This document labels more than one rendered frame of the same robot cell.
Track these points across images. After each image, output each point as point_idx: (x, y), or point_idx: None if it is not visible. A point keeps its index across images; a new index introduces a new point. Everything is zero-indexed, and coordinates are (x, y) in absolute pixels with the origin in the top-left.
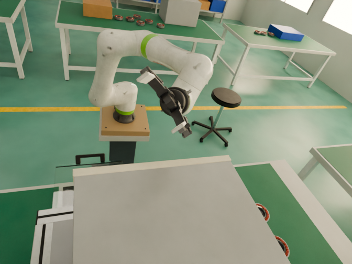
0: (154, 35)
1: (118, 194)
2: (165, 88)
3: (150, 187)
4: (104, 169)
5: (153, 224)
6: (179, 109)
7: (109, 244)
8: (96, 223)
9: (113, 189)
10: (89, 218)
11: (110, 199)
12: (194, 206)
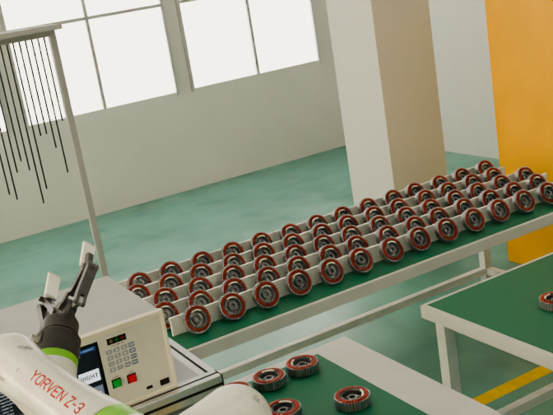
0: (115, 408)
1: (113, 314)
2: (68, 291)
3: (83, 325)
4: (132, 318)
5: (76, 314)
6: (51, 305)
7: (109, 300)
8: (123, 301)
9: (118, 314)
10: (130, 301)
11: (118, 310)
12: (38, 330)
